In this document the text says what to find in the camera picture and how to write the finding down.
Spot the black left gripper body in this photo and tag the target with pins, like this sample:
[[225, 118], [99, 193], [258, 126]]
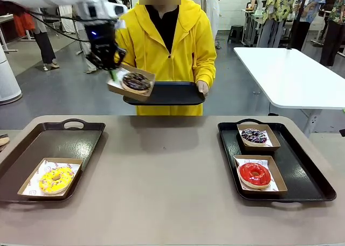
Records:
[[101, 36]]

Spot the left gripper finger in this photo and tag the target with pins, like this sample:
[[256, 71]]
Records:
[[99, 61], [120, 57]]

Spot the chocolate sprinkle donut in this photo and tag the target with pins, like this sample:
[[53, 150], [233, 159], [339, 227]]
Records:
[[137, 81]]

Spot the kraft paper food box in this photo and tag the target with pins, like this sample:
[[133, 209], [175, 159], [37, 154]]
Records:
[[273, 141], [121, 91], [280, 178], [27, 196]]

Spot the dark navy serving tray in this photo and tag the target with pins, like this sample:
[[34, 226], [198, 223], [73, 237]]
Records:
[[172, 94]]

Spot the yellow sprinkle donut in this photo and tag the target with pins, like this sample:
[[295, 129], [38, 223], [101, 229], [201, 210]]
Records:
[[48, 185]]

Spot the dark purple glazed donut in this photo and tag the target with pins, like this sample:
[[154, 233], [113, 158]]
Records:
[[253, 135]]

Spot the red glazed donut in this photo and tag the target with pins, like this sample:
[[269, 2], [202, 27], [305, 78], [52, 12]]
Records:
[[262, 180]]

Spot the person's left forearm yellow sleeve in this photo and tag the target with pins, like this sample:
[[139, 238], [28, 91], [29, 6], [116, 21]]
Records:
[[206, 68]]

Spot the person's right forearm yellow sleeve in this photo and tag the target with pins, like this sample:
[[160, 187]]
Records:
[[122, 40]]

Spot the brown plastic serving tray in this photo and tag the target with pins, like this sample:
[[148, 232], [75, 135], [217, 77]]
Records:
[[54, 143]]

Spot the black plastic serving tray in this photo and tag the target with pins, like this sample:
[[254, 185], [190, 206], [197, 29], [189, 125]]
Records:
[[296, 162]]

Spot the person's left hand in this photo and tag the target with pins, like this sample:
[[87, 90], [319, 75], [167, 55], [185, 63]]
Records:
[[202, 87]]

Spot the person in dark trousers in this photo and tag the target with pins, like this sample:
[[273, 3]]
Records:
[[45, 46]]

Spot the person in yellow hoodie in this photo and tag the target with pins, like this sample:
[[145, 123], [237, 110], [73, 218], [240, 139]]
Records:
[[183, 41]]

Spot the orange hanging garment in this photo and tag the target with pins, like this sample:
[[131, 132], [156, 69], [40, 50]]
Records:
[[23, 25]]

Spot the white cylindrical air purifier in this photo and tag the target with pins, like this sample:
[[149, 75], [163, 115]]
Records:
[[8, 79]]

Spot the dark plastic stool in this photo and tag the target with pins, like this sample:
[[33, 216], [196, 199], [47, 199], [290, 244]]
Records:
[[235, 34]]

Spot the large white table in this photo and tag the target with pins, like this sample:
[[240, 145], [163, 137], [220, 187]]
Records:
[[283, 73]]

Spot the person in yellow floral shirt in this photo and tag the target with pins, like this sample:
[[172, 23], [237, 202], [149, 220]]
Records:
[[280, 3]]

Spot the black stand pole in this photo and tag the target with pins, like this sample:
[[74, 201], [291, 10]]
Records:
[[298, 17]]

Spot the person in blue printed shirt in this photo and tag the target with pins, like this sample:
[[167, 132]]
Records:
[[314, 3]]

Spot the person in black trousers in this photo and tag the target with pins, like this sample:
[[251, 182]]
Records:
[[332, 41]]

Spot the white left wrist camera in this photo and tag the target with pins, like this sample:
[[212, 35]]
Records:
[[118, 10]]

